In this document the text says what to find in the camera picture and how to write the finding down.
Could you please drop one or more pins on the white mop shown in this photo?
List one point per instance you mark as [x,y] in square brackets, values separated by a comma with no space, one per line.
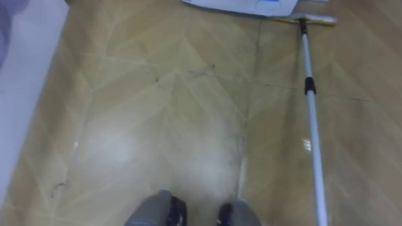
[311,106]

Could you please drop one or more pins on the white appliance with blue mark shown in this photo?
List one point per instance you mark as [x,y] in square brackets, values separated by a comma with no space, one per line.
[248,5]

